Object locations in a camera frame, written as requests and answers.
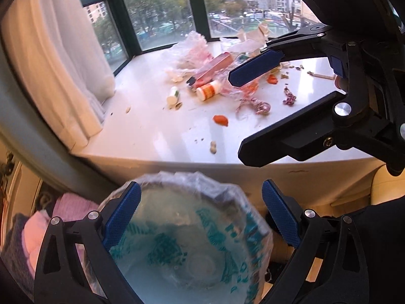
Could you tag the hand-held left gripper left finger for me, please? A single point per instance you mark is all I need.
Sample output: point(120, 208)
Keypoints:
point(121, 218)

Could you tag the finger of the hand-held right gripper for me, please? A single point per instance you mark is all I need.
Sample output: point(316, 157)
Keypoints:
point(284, 133)
point(253, 68)

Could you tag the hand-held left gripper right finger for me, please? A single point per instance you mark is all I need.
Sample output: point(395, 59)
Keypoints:
point(281, 218)

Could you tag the white bottle with orange label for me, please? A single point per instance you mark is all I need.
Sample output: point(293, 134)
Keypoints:
point(208, 90)

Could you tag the orange peel piece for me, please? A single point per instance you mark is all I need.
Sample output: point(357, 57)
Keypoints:
point(272, 79)
point(220, 119)

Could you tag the trash bin with plastic bag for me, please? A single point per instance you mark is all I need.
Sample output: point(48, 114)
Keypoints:
point(189, 253)

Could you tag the crumpled white paper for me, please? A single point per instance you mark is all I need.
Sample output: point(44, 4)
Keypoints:
point(258, 33)

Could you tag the scattered nut shells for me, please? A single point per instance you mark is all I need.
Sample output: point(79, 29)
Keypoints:
point(292, 67)

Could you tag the pink cardboard box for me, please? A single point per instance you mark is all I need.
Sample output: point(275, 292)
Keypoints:
point(212, 68)

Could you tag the white paper stick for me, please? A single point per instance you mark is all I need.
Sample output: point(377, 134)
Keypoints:
point(322, 76)

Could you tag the red stained clear plastic bag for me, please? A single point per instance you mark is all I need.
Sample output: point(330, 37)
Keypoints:
point(193, 47)

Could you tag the beige shell scrap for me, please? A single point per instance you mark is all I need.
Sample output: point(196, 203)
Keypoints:
point(175, 76)

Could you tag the small white green label bottle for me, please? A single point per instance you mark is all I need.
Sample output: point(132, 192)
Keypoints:
point(173, 96)

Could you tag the pale pink cloth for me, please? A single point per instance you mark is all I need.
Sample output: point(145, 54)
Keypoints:
point(34, 237)

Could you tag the cream cushioned seat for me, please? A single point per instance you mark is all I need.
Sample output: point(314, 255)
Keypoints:
point(389, 185)

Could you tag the dark grey cloth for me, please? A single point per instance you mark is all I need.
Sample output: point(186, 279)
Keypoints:
point(12, 247)

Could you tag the white curtain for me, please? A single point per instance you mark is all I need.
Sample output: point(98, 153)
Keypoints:
point(47, 53)

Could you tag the dark window frame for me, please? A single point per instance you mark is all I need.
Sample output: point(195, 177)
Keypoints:
point(118, 22)

